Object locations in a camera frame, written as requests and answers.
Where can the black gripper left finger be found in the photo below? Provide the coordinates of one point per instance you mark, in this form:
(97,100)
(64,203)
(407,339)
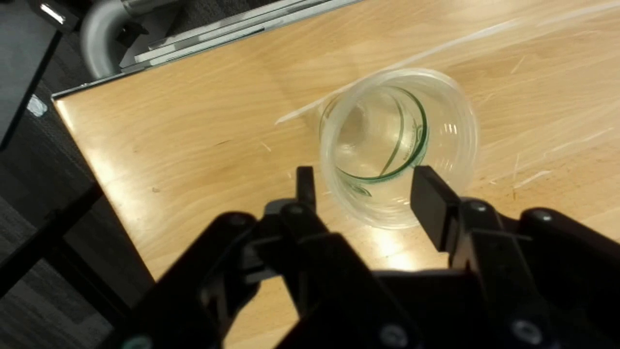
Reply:
(302,257)

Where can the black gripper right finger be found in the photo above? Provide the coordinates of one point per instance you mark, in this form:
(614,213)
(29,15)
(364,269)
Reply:
(510,257)

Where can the clear wine glass left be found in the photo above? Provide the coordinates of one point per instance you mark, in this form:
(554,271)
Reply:
(388,217)

